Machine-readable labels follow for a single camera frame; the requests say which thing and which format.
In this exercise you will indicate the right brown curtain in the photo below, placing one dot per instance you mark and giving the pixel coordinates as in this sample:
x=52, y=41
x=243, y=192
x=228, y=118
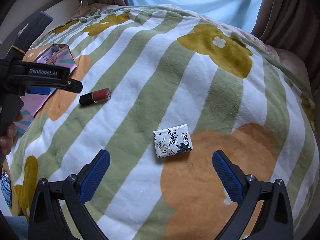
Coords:
x=290, y=25

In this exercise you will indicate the open cardboard box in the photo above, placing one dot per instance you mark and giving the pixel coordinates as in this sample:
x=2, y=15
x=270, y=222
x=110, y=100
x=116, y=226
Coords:
x=57, y=55

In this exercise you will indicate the person's left hand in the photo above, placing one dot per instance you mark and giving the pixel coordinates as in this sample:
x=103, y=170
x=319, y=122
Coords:
x=8, y=139

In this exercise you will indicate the white bed frame panel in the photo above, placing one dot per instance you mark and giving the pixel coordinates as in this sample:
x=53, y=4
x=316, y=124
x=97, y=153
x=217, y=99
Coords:
x=19, y=17

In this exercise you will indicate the white blue floss pick case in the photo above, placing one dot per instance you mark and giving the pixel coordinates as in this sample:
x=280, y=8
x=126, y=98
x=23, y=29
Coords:
x=6, y=187

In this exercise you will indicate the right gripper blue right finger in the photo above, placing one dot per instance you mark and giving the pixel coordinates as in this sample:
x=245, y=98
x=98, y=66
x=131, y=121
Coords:
x=230, y=175

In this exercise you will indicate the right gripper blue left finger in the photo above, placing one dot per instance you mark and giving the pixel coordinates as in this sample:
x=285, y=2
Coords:
x=92, y=174

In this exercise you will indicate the white floral tissue pack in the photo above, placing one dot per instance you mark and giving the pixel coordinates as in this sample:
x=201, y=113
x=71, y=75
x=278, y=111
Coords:
x=172, y=141

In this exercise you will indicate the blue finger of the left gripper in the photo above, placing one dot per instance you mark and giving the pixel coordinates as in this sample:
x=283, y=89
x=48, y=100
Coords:
x=39, y=90

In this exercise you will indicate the green striped floral blanket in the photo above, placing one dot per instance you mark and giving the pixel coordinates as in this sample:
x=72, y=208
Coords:
x=167, y=67

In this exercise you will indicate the red lipstick black cap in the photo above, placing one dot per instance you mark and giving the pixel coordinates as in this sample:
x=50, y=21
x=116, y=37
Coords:
x=95, y=97

